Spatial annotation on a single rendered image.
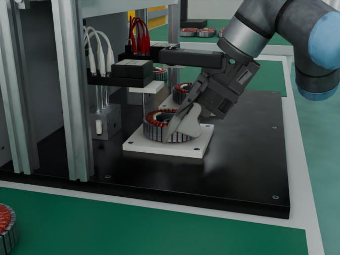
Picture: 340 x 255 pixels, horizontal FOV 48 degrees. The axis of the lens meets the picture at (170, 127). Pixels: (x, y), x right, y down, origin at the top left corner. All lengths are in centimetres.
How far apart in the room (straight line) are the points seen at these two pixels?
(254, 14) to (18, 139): 42
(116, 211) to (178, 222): 9
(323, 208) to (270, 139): 136
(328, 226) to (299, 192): 134
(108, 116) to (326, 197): 165
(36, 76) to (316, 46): 50
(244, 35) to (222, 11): 541
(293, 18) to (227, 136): 28
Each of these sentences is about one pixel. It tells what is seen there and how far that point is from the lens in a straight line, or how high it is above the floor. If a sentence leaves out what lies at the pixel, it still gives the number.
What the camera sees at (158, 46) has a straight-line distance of 93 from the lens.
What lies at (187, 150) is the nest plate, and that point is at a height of 78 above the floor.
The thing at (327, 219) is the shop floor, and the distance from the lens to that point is 203.
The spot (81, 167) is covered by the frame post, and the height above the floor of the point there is 79.
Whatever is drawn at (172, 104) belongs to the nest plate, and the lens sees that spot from 94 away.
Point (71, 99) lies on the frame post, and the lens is 57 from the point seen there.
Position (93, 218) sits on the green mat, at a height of 75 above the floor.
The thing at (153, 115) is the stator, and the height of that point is 82.
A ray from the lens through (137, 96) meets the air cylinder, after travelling 97.
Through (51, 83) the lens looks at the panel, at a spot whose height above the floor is 87.
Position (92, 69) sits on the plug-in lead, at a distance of 75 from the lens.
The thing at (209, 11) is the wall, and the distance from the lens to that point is 608.
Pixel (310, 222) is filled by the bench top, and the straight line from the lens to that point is 58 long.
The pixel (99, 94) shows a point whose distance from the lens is 77.
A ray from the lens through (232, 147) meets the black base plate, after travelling 72.
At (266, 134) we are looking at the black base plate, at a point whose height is 77.
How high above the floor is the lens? 105
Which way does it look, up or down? 20 degrees down
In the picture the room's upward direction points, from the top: straight up
